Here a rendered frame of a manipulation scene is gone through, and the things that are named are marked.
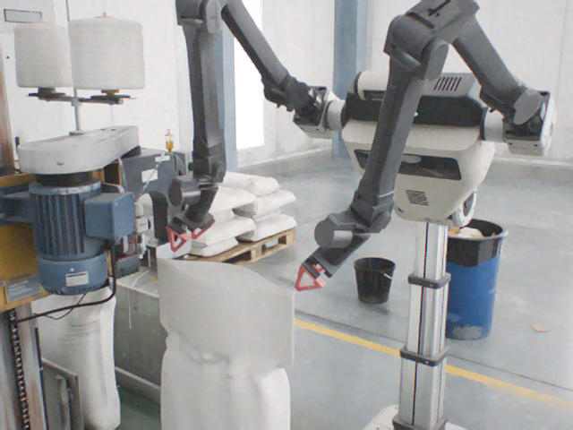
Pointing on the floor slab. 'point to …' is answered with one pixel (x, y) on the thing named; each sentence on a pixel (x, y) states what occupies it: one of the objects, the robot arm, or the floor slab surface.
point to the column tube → (9, 409)
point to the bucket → (373, 279)
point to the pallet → (250, 249)
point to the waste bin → (473, 279)
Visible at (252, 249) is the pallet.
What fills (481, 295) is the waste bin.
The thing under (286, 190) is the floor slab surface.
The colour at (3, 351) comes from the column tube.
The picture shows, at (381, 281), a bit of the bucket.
